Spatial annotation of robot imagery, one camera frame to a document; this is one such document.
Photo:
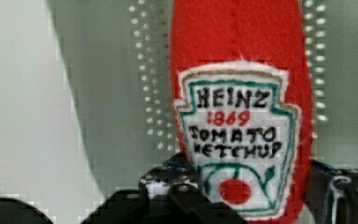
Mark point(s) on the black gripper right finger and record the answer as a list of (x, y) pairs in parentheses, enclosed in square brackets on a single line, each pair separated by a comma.
[(332, 194)]

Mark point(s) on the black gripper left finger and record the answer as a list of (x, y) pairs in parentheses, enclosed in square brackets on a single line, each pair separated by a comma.
[(167, 194)]

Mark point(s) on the red plush ketchup bottle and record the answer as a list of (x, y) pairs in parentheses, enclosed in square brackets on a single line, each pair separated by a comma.
[(242, 103)]

